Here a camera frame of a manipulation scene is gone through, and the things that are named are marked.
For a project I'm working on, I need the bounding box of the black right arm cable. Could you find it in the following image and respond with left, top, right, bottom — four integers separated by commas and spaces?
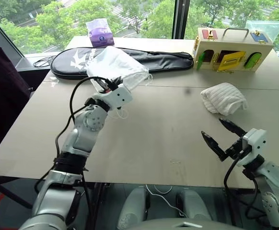
223, 153, 262, 221

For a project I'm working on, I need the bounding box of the wooden lock box toy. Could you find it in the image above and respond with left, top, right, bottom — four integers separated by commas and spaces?
192, 27, 275, 74

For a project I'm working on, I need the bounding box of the white folded towel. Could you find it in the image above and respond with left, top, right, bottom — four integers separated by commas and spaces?
200, 82, 249, 115

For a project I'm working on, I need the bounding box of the clear plastic zip bag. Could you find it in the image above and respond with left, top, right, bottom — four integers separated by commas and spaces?
245, 20, 279, 46

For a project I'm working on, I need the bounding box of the thin black cable coil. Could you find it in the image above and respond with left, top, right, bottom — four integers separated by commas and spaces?
33, 55, 58, 69

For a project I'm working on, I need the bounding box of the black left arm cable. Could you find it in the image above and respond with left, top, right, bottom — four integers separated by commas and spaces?
35, 76, 114, 194

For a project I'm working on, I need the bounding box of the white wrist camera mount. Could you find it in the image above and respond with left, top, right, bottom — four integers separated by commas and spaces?
235, 128, 267, 168
91, 83, 133, 111

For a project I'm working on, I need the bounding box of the grey rounded robot leg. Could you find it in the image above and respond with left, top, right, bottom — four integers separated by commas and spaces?
116, 186, 151, 230
175, 189, 212, 221

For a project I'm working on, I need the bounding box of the dark window frame post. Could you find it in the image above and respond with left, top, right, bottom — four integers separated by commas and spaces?
171, 0, 191, 40

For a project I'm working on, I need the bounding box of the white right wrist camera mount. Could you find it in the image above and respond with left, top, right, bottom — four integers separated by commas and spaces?
235, 128, 267, 168

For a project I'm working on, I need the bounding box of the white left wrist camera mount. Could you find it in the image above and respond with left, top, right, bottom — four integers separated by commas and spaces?
91, 83, 133, 111

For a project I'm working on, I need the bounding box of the purple tissue pack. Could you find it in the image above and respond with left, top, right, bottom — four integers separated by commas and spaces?
85, 18, 116, 47

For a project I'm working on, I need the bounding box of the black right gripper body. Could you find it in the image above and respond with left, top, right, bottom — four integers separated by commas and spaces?
225, 138, 245, 159

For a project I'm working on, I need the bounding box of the black racket bag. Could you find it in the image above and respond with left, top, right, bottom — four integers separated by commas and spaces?
50, 46, 194, 81

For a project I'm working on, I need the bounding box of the silver robot torso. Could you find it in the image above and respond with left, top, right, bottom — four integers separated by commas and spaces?
127, 217, 244, 230

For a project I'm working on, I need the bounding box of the dark maroon chair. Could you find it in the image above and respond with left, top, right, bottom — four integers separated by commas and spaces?
0, 39, 34, 163

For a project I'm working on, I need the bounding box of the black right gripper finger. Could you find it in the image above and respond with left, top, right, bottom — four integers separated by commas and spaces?
201, 130, 228, 163
219, 117, 247, 138

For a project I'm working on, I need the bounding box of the white drawstring bag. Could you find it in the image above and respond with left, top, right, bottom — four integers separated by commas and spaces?
86, 46, 153, 120

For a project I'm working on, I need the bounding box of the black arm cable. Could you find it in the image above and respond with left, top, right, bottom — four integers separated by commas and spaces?
35, 76, 114, 194
223, 153, 262, 221

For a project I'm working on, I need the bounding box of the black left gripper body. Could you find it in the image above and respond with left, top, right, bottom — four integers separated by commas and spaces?
98, 80, 121, 93

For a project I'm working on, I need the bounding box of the thin white cable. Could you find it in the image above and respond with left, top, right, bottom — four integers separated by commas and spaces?
145, 184, 188, 218

